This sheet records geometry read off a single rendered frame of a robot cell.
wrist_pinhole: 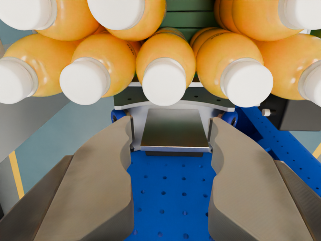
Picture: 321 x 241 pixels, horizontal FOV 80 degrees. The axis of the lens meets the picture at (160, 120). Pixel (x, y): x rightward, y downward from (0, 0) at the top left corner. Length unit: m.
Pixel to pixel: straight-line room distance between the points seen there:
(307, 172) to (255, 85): 0.66
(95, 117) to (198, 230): 1.36
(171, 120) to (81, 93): 0.19
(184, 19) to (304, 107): 0.24
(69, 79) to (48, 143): 1.69
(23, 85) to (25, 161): 1.93
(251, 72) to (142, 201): 0.22
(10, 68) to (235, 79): 0.20
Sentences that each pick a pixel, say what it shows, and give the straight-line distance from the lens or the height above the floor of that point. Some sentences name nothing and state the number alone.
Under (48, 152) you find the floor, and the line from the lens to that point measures 1.95.
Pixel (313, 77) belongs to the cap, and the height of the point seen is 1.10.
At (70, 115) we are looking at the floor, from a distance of 1.62.
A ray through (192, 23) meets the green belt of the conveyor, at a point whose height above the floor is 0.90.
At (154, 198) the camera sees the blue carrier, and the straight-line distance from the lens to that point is 0.30.
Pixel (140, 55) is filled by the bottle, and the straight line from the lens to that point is 0.22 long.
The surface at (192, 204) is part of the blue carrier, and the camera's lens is 0.30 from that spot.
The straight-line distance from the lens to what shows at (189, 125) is 0.33.
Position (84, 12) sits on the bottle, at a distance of 0.23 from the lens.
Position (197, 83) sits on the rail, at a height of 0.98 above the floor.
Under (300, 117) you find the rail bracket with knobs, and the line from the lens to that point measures 0.37.
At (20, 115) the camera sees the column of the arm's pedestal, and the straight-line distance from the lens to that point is 0.96.
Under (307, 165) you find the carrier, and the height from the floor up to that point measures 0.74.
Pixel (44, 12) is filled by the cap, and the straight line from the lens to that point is 0.19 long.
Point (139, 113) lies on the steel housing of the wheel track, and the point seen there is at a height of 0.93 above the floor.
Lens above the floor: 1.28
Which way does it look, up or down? 61 degrees down
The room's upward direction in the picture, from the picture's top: 175 degrees counter-clockwise
